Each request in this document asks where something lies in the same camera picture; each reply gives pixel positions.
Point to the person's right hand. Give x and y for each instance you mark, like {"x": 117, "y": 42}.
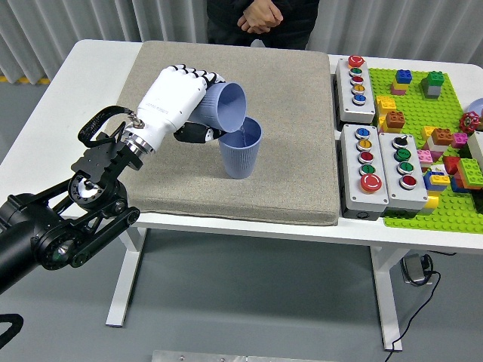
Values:
{"x": 251, "y": 24}

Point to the white toy brick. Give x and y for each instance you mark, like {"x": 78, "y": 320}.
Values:
{"x": 434, "y": 147}

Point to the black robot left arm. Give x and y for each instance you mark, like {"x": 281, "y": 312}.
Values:
{"x": 102, "y": 158}

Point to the red toy brick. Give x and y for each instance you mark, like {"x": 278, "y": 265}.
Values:
{"x": 451, "y": 164}

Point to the blue toy brick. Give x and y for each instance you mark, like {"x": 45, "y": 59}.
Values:
{"x": 429, "y": 184}
{"x": 403, "y": 76}

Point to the red valve wheel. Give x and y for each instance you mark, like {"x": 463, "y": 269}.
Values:
{"x": 469, "y": 122}

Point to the white pleated curtain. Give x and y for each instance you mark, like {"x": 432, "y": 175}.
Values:
{"x": 75, "y": 19}

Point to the grey toy brick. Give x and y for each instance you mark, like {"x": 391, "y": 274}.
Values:
{"x": 432, "y": 91}

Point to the yellow black floor tape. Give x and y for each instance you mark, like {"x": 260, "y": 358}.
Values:
{"x": 26, "y": 80}

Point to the person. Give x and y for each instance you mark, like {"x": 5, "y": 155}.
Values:
{"x": 294, "y": 22}

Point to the grey-brown fabric mat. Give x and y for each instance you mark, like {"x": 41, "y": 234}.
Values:
{"x": 264, "y": 75}

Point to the magenta toy brick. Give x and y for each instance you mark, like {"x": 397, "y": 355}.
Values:
{"x": 459, "y": 140}

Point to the grey four-button control box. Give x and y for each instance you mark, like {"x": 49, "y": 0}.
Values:
{"x": 415, "y": 196}

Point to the pale purple plate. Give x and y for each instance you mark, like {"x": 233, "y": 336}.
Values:
{"x": 476, "y": 107}

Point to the large green toy brick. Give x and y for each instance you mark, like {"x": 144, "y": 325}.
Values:
{"x": 471, "y": 171}

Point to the yellow toy brick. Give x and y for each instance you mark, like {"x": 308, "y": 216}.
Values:
{"x": 385, "y": 105}
{"x": 382, "y": 123}
{"x": 427, "y": 132}
{"x": 399, "y": 86}
{"x": 432, "y": 201}
{"x": 439, "y": 179}

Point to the pink toy brick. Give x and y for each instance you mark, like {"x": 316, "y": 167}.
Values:
{"x": 424, "y": 155}
{"x": 397, "y": 91}

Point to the orange toy brick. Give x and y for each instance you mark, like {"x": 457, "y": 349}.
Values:
{"x": 395, "y": 120}
{"x": 441, "y": 136}

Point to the person's left hand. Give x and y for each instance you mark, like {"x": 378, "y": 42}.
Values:
{"x": 269, "y": 11}

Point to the blue ribbed plastic cup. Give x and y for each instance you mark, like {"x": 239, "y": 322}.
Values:
{"x": 241, "y": 158}
{"x": 211, "y": 105}

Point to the white box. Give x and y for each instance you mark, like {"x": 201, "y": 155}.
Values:
{"x": 477, "y": 149}

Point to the white table leg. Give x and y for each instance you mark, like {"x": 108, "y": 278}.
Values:
{"x": 388, "y": 301}
{"x": 119, "y": 309}

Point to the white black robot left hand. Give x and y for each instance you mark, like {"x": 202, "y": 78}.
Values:
{"x": 170, "y": 98}

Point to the grey power adapter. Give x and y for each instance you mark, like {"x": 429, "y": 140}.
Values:
{"x": 415, "y": 269}

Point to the grey five-button control box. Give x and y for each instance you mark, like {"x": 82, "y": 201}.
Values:
{"x": 352, "y": 109}
{"x": 358, "y": 196}

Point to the green studded baseplate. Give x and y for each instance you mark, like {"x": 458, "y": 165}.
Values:
{"x": 419, "y": 109}

